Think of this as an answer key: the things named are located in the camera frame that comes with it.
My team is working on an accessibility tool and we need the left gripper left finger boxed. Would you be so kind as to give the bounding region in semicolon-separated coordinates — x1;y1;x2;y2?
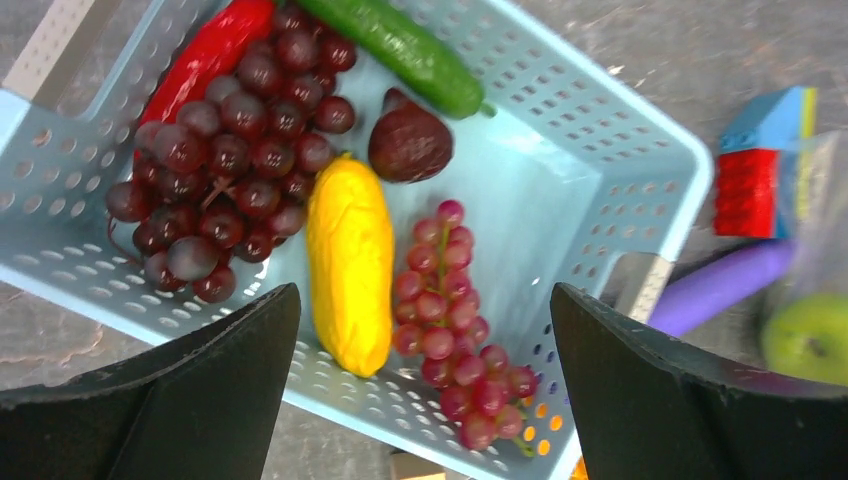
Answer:
1;284;301;479

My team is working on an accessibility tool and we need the dark red grape bunch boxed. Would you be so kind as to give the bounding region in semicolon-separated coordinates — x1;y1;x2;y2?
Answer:
106;1;357;303

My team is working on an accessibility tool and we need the dark red toy fig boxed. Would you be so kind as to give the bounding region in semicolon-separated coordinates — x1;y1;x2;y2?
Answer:
368;88;455;183

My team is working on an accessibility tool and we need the green toy apple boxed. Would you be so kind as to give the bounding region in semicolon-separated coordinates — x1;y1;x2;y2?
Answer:
760;293;847;386

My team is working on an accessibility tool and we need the multicolour stacked brick block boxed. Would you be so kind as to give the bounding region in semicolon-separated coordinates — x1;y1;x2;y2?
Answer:
712;86;818;239

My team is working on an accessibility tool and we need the wooden cube with X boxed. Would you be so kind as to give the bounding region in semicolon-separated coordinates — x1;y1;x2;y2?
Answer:
389;451;448;480

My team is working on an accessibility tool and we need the red toy chili pepper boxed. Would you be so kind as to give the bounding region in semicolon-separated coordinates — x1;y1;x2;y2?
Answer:
132;0;277;160

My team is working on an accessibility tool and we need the light blue plastic basket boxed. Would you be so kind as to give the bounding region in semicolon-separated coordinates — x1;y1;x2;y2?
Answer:
1;1;713;479

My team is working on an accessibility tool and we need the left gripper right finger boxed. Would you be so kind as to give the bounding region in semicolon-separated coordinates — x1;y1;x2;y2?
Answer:
550;283;847;479

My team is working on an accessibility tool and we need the yellow toy corn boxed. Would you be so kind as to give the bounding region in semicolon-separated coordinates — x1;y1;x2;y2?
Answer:
306;153;395;378

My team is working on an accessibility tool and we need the orange lego brick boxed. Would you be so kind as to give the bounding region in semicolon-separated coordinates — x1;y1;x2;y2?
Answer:
570;457;588;480

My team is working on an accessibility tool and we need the clear orange zip bag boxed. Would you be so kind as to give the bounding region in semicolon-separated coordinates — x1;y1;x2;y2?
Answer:
759;130;847;343

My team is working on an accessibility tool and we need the light red grape bunch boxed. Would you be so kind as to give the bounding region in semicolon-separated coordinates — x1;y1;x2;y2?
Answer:
392;199;539;456

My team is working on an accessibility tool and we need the purple toy cylinder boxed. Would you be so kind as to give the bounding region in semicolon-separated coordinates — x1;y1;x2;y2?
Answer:
647;240;795;337

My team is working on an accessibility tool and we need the green toy cucumber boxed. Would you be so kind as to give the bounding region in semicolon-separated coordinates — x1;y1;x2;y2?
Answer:
299;0;496;120

